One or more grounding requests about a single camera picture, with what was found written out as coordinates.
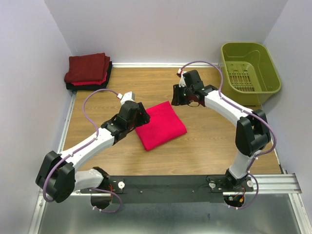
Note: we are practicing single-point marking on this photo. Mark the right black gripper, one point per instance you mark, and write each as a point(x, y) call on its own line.
point(176, 99)

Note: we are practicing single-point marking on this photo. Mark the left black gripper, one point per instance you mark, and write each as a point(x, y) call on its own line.
point(144, 118)

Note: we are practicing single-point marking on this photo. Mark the pink t shirt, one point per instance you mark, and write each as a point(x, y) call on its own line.
point(163, 127)

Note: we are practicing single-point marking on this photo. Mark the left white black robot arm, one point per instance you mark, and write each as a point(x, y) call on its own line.
point(59, 173)

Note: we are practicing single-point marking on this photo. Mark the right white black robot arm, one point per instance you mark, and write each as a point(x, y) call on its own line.
point(252, 132)

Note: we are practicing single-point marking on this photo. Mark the folded bright red shirt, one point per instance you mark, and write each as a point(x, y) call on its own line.
point(99, 82)

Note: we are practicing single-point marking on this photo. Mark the olive green plastic bin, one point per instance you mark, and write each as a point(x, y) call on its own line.
point(249, 74)

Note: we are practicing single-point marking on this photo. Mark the folded dark red shirt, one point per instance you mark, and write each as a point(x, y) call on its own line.
point(87, 68)

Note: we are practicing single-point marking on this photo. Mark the folded black shirt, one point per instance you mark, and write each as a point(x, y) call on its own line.
point(92, 87)

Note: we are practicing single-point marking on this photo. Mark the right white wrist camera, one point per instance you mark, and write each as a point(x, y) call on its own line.
point(180, 75)

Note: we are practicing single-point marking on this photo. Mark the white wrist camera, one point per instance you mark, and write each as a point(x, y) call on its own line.
point(129, 96)
point(180, 75)

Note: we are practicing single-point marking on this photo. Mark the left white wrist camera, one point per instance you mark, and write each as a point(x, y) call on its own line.
point(129, 96)

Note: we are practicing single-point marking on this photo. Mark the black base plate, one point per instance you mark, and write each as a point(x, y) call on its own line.
point(174, 188)

